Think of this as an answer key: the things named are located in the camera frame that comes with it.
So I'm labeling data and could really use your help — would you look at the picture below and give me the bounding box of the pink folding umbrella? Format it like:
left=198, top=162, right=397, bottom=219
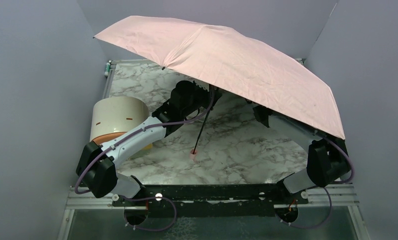
left=95, top=15, right=345, bottom=140

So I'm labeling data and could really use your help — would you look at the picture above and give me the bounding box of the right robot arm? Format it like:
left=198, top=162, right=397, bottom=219
left=253, top=105, right=355, bottom=194

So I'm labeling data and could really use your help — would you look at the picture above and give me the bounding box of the green white marker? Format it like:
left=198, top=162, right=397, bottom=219
left=104, top=61, right=111, bottom=77

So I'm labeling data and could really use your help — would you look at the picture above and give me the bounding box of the cream cylindrical umbrella bin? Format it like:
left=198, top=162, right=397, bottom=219
left=89, top=96, right=150, bottom=145

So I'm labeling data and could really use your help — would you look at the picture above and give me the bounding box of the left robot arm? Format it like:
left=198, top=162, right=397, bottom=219
left=74, top=80, right=222, bottom=199

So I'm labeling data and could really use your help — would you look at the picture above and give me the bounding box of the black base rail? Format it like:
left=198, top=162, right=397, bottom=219
left=112, top=183, right=309, bottom=218

